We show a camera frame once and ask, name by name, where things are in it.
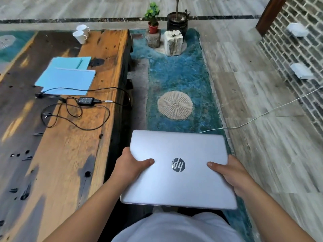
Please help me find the black laptop power adapter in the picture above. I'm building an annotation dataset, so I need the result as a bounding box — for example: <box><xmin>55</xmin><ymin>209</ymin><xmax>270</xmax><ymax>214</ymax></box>
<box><xmin>35</xmin><ymin>87</ymin><xmax>132</xmax><ymax>131</ymax></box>

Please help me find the white stone block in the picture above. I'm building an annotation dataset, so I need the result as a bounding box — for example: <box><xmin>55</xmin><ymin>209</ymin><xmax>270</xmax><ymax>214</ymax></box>
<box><xmin>164</xmin><ymin>30</ymin><xmax>184</xmax><ymax>57</ymax></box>

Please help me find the light blue notebook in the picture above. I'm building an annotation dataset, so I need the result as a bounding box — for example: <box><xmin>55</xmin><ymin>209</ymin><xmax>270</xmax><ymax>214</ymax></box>
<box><xmin>34</xmin><ymin>67</ymin><xmax>96</xmax><ymax>96</ymax></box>

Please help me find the silver laptop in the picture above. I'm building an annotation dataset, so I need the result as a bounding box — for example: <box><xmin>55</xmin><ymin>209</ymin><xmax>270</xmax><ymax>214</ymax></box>
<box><xmin>120</xmin><ymin>130</ymin><xmax>238</xmax><ymax>210</ymax></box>

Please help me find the person's left hand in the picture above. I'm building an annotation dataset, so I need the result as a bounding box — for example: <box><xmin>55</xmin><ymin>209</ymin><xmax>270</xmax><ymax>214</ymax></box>
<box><xmin>113</xmin><ymin>147</ymin><xmax>155</xmax><ymax>189</ymax></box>

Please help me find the grey stone stump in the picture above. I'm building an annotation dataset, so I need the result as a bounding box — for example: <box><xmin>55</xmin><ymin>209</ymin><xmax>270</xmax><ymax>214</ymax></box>
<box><xmin>145</xmin><ymin>29</ymin><xmax>161</xmax><ymax>49</ymax></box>

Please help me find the white shirt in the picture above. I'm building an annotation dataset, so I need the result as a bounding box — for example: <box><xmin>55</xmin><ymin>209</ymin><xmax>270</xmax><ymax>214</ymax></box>
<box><xmin>111</xmin><ymin>207</ymin><xmax>245</xmax><ymax>242</ymax></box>

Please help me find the wooden slab table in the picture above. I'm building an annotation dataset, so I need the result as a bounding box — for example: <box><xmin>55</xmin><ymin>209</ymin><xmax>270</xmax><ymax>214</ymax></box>
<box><xmin>0</xmin><ymin>29</ymin><xmax>133</xmax><ymax>242</ymax></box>

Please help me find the small green potted plant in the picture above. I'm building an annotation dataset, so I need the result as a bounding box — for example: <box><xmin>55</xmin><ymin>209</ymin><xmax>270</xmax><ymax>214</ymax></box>
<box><xmin>144</xmin><ymin>2</ymin><xmax>160</xmax><ymax>34</ymax></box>

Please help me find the black potted plant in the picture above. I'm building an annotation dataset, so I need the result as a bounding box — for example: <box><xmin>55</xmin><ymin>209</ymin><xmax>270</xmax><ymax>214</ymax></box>
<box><xmin>167</xmin><ymin>0</ymin><xmax>191</xmax><ymax>37</ymax></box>

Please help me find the white mug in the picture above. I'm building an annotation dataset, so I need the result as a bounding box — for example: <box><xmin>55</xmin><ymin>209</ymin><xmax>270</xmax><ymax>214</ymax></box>
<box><xmin>72</xmin><ymin>30</ymin><xmax>88</xmax><ymax>45</ymax></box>
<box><xmin>76</xmin><ymin>24</ymin><xmax>90</xmax><ymax>37</ymax></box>

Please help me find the person's right hand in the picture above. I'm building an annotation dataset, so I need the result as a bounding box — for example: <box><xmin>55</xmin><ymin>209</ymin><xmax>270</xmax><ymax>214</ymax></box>
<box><xmin>207</xmin><ymin>155</ymin><xmax>253</xmax><ymax>198</ymax></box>

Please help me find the person's left forearm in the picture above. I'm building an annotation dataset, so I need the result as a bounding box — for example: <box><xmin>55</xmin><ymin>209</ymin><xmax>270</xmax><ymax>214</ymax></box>
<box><xmin>42</xmin><ymin>174</ymin><xmax>127</xmax><ymax>242</ymax></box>

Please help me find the white cable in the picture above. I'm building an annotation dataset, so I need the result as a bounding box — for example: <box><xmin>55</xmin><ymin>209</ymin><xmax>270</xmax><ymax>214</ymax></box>
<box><xmin>198</xmin><ymin>86</ymin><xmax>323</xmax><ymax>134</ymax></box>

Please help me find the white wall lamp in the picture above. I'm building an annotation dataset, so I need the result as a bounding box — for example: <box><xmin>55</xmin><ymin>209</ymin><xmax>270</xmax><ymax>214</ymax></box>
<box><xmin>290</xmin><ymin>63</ymin><xmax>314</xmax><ymax>80</ymax></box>
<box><xmin>286</xmin><ymin>23</ymin><xmax>309</xmax><ymax>38</ymax></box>

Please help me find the person's right forearm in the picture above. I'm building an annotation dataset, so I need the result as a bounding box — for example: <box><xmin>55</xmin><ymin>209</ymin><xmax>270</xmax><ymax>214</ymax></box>
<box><xmin>240</xmin><ymin>183</ymin><xmax>316</xmax><ymax>242</ymax></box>

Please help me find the round carved stone disc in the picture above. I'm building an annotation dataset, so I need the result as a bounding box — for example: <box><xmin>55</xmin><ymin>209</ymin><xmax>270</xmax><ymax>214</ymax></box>
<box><xmin>157</xmin><ymin>91</ymin><xmax>194</xmax><ymax>121</ymax></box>

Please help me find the light blue paper folder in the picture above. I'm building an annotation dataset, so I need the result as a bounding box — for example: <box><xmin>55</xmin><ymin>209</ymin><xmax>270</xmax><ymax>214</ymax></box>
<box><xmin>47</xmin><ymin>57</ymin><xmax>92</xmax><ymax>71</ymax></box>

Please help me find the brown wooden post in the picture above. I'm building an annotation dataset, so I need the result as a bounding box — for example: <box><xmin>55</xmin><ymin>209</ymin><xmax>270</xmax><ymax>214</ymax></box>
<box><xmin>255</xmin><ymin>0</ymin><xmax>289</xmax><ymax>37</ymax></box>

